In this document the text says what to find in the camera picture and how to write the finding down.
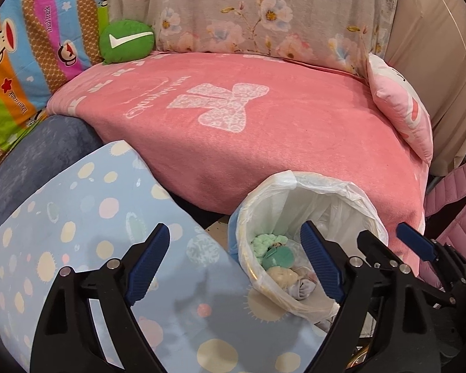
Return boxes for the green fluffy cloth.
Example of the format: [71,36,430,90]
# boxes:
[250,234,292,257]

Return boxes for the trash bin with white liner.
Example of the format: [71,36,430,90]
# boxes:
[235,170,389,318]

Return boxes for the pink puffer jacket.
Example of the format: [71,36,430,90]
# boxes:
[423,153,466,293]

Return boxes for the grey floral pillow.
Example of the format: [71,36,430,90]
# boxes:
[105,0,401,77]

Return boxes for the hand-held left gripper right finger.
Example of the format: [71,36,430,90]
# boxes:
[300,221,438,373]

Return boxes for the light blue dotted cloth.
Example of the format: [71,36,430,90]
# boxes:
[0,140,331,373]

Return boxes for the colourful striped monkey cushion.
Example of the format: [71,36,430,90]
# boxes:
[0,0,110,172]

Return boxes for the pink blanket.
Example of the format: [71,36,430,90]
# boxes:
[47,51,432,242]

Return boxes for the beige cloth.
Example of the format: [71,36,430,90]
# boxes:
[266,267,300,290]

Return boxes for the beige sofa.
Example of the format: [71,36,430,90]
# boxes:
[384,0,466,176]

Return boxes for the light blue trash bin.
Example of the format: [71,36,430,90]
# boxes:
[227,206,244,259]

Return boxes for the blue-grey cushion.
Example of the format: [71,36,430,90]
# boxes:
[0,114,110,250]

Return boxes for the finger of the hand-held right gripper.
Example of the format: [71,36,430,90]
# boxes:
[356,230,397,268]
[396,223,466,277]

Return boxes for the teal green cloth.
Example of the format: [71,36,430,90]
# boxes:
[263,246,295,271]

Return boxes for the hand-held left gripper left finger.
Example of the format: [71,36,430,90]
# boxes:
[30,223,171,373]

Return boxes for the light blue balled sock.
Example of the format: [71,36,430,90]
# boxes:
[293,266,319,300]

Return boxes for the small pink pillow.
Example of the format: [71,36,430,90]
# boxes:
[367,53,434,166]

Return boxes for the green check mark cushion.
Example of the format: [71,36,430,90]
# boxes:
[99,21,156,64]

